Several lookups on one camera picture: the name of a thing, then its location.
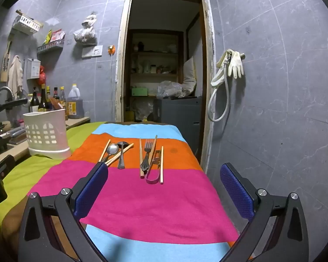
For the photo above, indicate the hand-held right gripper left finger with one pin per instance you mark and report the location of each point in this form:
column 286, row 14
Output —
column 90, row 191

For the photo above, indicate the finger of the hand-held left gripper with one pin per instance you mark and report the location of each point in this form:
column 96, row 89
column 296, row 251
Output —
column 5, row 163

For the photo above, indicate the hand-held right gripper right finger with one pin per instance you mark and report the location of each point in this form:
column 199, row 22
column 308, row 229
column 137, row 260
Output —
column 236, row 193

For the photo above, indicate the wooden chopstick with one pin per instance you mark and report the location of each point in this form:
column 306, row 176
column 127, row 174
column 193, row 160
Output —
column 161, row 169
column 117, row 158
column 141, row 158
column 105, row 150
column 154, row 144
column 128, row 146

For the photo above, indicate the dark metal spoon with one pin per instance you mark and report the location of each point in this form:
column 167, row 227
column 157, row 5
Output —
column 122, row 158

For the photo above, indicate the silver spoon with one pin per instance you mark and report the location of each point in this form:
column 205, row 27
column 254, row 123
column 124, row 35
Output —
column 113, row 149

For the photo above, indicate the white utensil basket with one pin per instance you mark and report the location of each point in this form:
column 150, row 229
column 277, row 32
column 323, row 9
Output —
column 47, row 136

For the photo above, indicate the pink tongs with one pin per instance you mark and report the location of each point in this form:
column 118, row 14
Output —
column 151, row 181

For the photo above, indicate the metal fork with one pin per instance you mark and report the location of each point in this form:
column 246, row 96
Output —
column 146, row 161

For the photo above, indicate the wooden cutting board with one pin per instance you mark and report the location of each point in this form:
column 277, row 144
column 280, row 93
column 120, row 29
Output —
column 16, row 141

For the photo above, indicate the green cloth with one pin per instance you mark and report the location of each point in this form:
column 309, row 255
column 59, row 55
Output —
column 30, row 169

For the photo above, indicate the cleaver knife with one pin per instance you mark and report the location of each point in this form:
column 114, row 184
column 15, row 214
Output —
column 17, row 131

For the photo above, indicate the striped colourful cloth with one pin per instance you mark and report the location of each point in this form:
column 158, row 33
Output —
column 153, row 204

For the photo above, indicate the black pump sauce bottle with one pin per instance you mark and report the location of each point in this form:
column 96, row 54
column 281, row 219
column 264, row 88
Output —
column 34, row 99

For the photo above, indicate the dark bottle with yellow label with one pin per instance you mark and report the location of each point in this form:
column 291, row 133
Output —
column 44, row 99

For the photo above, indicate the metal faucet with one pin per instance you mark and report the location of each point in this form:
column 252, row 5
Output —
column 2, row 88

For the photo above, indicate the small dark sauce bottle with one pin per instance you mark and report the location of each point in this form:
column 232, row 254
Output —
column 55, row 94

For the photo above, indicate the oil jug with yellow cap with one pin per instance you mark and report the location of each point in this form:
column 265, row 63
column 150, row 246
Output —
column 75, row 106

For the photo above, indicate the clear bottle with yellow cap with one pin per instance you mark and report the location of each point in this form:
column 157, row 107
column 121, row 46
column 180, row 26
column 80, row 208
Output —
column 62, row 95

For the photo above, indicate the hanging white towel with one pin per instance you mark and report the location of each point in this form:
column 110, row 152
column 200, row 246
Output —
column 15, row 73

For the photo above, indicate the red plastic bag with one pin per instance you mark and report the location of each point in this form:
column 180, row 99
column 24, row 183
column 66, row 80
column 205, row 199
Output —
column 42, row 77

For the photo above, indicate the wooden knife holder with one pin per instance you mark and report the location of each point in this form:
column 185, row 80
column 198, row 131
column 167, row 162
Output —
column 4, row 68

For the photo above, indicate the grey cabinet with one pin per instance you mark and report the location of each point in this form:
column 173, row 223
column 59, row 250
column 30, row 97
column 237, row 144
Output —
column 180, row 114

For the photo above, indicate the white hanging utensil holder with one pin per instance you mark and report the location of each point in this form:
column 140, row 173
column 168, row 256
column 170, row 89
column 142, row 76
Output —
column 32, row 69

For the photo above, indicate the green box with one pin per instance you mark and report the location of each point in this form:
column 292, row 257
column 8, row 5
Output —
column 139, row 91

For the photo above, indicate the crumpled clear plastic bag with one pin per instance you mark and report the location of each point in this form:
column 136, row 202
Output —
column 172, row 88

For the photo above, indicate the pale rubber gloves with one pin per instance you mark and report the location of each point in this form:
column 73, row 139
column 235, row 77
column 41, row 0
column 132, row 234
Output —
column 236, row 65

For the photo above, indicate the white pillow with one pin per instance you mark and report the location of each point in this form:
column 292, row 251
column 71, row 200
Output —
column 190, row 73

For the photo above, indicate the wooden shelf unit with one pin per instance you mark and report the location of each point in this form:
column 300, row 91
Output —
column 153, row 75

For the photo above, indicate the colourful seasoning packets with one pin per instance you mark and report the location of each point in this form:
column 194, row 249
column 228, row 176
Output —
column 56, row 35

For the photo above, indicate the hanging plastic bag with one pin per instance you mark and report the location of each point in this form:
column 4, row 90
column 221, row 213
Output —
column 84, row 34

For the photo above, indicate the grey wall shelf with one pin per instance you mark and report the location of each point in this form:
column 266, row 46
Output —
column 50, row 47

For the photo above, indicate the door frame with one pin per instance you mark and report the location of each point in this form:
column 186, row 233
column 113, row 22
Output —
column 120, row 60

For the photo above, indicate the wall socket panel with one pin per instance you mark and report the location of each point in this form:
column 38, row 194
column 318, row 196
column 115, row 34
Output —
column 97, row 51

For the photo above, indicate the white wall basket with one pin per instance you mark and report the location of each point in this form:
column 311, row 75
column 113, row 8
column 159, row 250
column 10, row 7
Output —
column 26, row 23

